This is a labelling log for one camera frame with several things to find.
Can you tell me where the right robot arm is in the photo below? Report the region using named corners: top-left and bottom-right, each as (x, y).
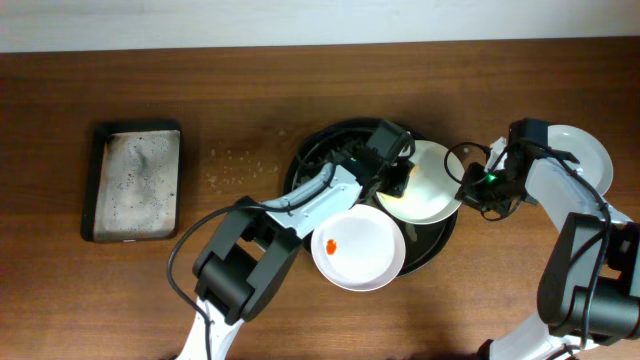
top-left (456, 152), bottom-right (639, 359)

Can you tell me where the round black tray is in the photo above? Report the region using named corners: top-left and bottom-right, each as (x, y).
top-left (282, 117), bottom-right (458, 277)

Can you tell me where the green yellow sponge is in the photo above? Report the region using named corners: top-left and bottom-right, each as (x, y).
top-left (404, 164), bottom-right (420, 183)

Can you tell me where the black rectangular soap tray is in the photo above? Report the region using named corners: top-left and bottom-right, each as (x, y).
top-left (80, 118), bottom-right (182, 243)

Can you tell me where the white plate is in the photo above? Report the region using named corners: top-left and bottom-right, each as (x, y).
top-left (376, 140), bottom-right (464, 225)

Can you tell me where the grey-green plate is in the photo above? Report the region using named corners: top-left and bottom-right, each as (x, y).
top-left (548, 125), bottom-right (614, 195)

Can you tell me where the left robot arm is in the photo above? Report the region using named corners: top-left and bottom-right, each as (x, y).
top-left (178, 154), bottom-right (414, 359)

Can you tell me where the pink-white plate front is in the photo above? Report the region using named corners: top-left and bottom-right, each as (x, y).
top-left (310, 204), bottom-right (406, 292)

